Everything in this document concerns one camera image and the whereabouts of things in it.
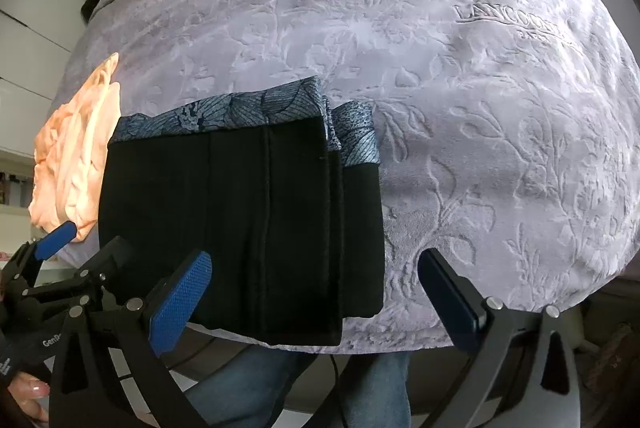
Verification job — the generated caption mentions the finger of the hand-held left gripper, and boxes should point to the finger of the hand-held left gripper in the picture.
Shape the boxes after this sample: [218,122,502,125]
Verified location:
[5,222,78,294]
[75,235,133,309]

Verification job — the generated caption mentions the black cable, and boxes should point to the black cable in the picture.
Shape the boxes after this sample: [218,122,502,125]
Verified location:
[327,350,351,428]

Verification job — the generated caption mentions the peach orange garment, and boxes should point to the peach orange garment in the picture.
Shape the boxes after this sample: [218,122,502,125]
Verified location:
[27,52,122,241]

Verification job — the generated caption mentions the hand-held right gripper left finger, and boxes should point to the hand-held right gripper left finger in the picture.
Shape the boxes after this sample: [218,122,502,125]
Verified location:
[48,250,213,428]

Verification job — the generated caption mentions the lilac embossed blanket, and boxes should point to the lilac embossed blanket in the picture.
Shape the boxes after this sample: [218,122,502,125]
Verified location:
[47,0,640,356]

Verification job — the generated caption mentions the brown wooden furniture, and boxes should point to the brown wooden furniture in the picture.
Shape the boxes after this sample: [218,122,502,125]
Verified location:
[585,323,640,404]

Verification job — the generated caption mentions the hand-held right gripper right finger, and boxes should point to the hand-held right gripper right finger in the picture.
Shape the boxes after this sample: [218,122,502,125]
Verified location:
[417,248,583,428]

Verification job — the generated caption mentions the shelf with small items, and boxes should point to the shelf with small items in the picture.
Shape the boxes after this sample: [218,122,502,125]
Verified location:
[0,153,36,211]

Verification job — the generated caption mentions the person's blue jeans legs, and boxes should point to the person's blue jeans legs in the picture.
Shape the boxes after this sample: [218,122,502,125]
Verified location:
[182,343,413,428]

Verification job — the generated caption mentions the black pants with patterned waistband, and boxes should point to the black pants with patterned waistband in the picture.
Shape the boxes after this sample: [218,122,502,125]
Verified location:
[98,77,386,349]

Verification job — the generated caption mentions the person's left hand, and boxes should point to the person's left hand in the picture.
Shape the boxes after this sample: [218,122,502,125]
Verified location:
[7,370,51,424]

